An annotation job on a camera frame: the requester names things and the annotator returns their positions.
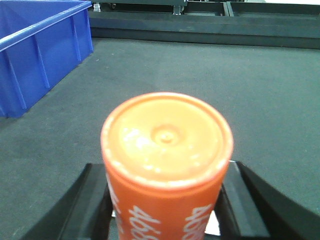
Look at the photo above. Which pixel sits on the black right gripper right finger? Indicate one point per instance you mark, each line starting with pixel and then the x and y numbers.
pixel 248 208

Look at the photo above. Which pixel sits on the blue plastic crate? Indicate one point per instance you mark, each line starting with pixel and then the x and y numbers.
pixel 41 41

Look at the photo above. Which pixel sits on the dark conveyor side frame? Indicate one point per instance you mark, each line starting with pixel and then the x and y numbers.
pixel 209 22

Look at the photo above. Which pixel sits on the orange cylindrical capacitor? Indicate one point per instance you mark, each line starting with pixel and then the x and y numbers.
pixel 166 156

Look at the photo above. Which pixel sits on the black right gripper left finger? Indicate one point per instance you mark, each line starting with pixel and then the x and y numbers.
pixel 84 212

